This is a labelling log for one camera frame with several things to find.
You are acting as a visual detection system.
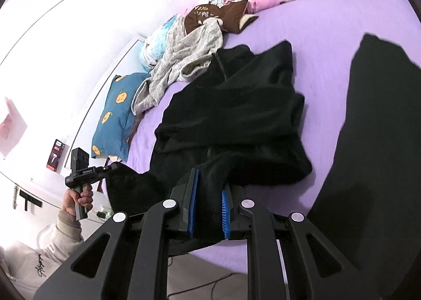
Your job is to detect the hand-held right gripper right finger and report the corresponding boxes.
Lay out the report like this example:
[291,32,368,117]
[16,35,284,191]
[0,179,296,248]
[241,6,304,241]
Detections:
[219,183,384,300]

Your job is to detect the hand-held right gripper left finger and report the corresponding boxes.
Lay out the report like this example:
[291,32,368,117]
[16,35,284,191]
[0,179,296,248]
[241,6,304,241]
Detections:
[33,167,201,300]

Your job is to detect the black fleece zip jacket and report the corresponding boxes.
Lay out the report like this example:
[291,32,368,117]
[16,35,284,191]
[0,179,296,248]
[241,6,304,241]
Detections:
[107,40,313,256]

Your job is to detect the black pants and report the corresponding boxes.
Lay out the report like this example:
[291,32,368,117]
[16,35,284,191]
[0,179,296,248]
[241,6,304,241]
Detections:
[307,33,421,300]

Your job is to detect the person's left forearm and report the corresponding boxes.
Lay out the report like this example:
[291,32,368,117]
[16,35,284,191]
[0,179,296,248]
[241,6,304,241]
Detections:
[0,210,84,289]

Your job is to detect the person's left hand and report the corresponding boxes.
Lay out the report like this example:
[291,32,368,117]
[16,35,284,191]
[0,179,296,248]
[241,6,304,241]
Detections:
[62,186,94,222]

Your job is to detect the red and black box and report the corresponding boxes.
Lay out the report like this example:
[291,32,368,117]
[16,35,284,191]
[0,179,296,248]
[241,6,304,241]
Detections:
[46,138,65,172]

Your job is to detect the white nightstand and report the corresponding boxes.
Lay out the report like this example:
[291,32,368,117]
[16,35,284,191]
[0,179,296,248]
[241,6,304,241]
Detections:
[0,170,114,241]

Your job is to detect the small nightstand items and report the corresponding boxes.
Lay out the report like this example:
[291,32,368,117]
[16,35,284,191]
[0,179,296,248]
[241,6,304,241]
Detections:
[93,205,114,221]

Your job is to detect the blue pillow with orange print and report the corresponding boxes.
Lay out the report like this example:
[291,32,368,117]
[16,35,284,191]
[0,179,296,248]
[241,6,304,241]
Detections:
[90,73,152,161]

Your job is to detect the white headboard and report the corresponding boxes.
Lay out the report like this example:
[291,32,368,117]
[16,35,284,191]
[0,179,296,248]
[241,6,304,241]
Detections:
[67,35,147,156]

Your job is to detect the grey hoodie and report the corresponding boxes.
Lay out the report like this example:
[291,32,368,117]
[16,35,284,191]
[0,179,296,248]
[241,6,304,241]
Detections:
[131,17,224,116]

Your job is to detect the brown printed cloth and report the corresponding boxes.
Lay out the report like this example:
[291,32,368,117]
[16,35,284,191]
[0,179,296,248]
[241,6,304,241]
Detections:
[183,0,259,35]

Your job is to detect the purple bed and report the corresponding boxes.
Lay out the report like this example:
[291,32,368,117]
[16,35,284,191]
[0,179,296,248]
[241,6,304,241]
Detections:
[95,0,421,281]

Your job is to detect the black floor cable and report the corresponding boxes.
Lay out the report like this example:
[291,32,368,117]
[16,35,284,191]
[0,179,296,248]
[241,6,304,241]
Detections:
[171,254,234,297]

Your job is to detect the pink wall paper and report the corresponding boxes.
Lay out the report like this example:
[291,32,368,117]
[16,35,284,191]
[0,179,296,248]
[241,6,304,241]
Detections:
[0,96,28,157]

